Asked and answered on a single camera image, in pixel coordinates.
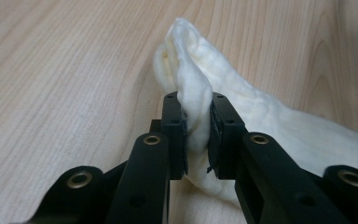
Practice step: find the white cloth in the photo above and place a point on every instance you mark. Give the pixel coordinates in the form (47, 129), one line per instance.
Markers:
(276, 124)

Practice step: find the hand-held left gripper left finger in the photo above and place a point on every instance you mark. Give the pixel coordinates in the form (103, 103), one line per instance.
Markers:
(173, 137)

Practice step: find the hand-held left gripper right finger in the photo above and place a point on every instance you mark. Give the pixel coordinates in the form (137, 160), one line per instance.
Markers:
(227, 140)

